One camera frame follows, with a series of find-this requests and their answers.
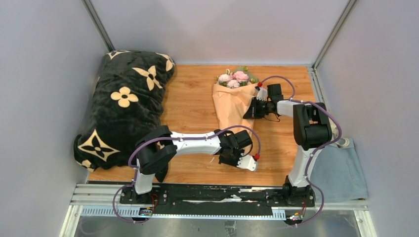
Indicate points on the black floral plush blanket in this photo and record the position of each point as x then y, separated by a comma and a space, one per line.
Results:
126, 105

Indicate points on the blue denim tote bag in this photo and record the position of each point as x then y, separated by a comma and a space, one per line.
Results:
338, 173

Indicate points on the green and peach wrapping paper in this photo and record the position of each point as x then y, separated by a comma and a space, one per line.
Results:
231, 104

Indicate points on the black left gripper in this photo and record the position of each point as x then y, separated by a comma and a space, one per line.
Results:
223, 161

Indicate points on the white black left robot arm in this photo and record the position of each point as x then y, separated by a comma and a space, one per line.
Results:
153, 152

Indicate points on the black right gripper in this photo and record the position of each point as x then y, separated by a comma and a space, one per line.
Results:
253, 112

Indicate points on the aluminium front frame rail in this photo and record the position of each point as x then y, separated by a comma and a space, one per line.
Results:
102, 209

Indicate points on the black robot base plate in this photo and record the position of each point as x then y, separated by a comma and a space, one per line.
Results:
214, 200

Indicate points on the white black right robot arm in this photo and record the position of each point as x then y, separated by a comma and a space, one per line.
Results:
311, 132

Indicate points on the pink fake flower bouquet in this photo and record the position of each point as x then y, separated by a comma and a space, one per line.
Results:
239, 77

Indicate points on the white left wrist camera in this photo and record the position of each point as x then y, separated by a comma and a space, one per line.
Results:
247, 162

